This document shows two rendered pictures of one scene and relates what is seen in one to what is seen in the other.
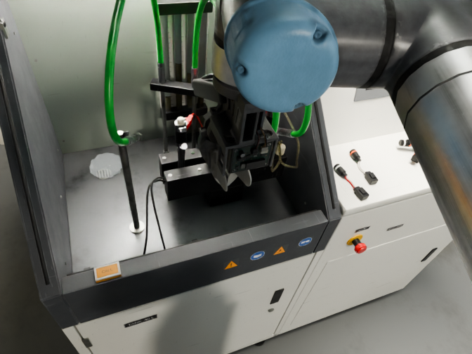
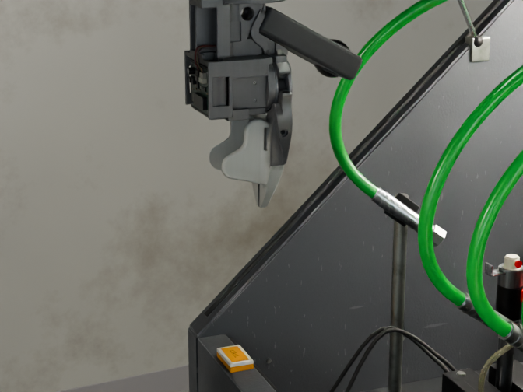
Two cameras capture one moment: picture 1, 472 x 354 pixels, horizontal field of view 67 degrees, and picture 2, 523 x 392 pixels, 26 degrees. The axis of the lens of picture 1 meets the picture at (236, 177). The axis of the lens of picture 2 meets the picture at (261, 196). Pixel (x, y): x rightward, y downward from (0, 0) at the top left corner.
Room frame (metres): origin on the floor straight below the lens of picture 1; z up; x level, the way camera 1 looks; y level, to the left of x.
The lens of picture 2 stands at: (0.48, -1.03, 1.55)
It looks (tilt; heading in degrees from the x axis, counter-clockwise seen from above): 17 degrees down; 96
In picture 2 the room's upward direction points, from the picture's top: straight up
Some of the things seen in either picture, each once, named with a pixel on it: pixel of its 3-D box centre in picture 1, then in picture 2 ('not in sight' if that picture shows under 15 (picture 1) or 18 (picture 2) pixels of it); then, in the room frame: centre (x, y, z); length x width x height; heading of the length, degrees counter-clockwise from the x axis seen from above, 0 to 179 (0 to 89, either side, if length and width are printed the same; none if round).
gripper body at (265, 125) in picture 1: (240, 119); (240, 51); (0.36, 0.01, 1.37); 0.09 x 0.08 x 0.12; 27
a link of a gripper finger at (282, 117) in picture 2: not in sight; (273, 118); (0.39, 0.00, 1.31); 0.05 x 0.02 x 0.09; 117
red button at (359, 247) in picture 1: (358, 245); not in sight; (0.59, -0.38, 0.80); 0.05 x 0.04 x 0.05; 117
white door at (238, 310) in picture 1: (202, 330); not in sight; (0.41, 0.03, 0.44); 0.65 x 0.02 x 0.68; 117
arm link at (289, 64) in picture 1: (293, 37); not in sight; (0.27, -0.03, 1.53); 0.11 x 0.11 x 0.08; 12
